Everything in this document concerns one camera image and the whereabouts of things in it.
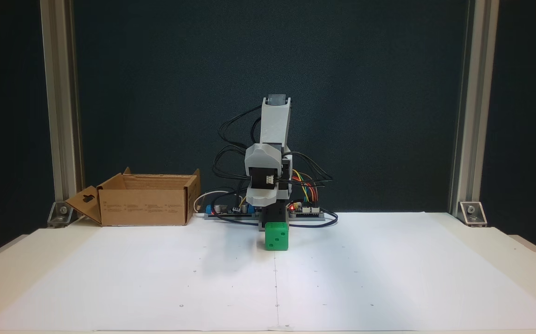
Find metal corner bracket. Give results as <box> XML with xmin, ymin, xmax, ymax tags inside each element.
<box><xmin>47</xmin><ymin>201</ymin><xmax>75</xmax><ymax>228</ymax></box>
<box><xmin>459</xmin><ymin>201</ymin><xmax>488</xmax><ymax>227</ymax></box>

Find circuit board with red LED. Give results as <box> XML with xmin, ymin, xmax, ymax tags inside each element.
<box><xmin>288</xmin><ymin>202</ymin><xmax>325</xmax><ymax>220</ymax></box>

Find white paper sheet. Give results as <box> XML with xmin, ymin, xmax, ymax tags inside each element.
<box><xmin>0</xmin><ymin>212</ymin><xmax>536</xmax><ymax>333</ymax></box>

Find aluminium frame post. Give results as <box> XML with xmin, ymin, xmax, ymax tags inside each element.
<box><xmin>40</xmin><ymin>0</ymin><xmax>84</xmax><ymax>218</ymax></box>
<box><xmin>449</xmin><ymin>0</ymin><xmax>500</xmax><ymax>218</ymax></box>

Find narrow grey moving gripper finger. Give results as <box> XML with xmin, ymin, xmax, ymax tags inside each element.
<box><xmin>247</xmin><ymin>185</ymin><xmax>278</xmax><ymax>206</ymax></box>

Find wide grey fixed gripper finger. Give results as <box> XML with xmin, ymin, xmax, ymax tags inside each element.
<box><xmin>245</xmin><ymin>144</ymin><xmax>284</xmax><ymax>178</ymax></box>

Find dark cable on table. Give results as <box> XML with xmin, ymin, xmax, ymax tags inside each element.
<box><xmin>211</xmin><ymin>211</ymin><xmax>339</xmax><ymax>229</ymax></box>

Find circuit board with blue parts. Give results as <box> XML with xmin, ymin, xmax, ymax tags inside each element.
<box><xmin>204</xmin><ymin>202</ymin><xmax>262</xmax><ymax>220</ymax></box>

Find open cardboard box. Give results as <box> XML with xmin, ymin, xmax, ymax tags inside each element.
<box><xmin>66</xmin><ymin>167</ymin><xmax>201</xmax><ymax>227</ymax></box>

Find coloured jumper wires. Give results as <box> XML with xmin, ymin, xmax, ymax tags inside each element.
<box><xmin>292</xmin><ymin>169</ymin><xmax>319</xmax><ymax>206</ymax></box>

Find white cable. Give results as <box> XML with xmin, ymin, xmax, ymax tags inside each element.
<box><xmin>194</xmin><ymin>190</ymin><xmax>232</xmax><ymax>215</ymax></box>

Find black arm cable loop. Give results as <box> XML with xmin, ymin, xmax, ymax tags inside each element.
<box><xmin>283</xmin><ymin>151</ymin><xmax>334</xmax><ymax>187</ymax></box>
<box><xmin>212</xmin><ymin>104</ymin><xmax>263</xmax><ymax>195</ymax></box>

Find green die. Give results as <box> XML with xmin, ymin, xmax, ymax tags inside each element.
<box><xmin>265</xmin><ymin>222</ymin><xmax>290</xmax><ymax>251</ymax></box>

